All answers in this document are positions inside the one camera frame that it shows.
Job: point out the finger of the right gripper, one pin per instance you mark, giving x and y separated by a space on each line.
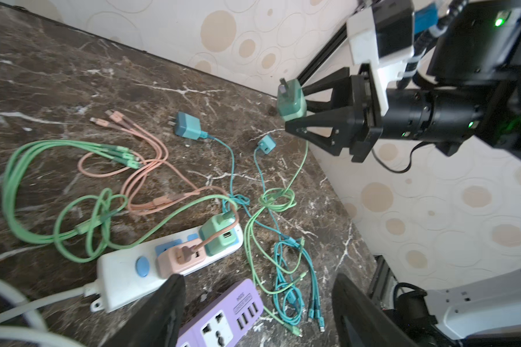
338 82
331 130

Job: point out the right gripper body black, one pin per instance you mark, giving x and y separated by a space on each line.
368 125

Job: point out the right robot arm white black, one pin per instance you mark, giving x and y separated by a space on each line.
437 80

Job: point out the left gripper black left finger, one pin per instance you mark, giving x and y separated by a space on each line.
158 321

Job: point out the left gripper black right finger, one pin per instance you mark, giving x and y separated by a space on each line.
359 322

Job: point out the purple power strip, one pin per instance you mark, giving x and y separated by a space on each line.
226 320

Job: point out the teal charger plug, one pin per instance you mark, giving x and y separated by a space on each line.
266 144
188 126

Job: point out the pink charger plug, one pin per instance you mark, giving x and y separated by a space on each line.
181 258

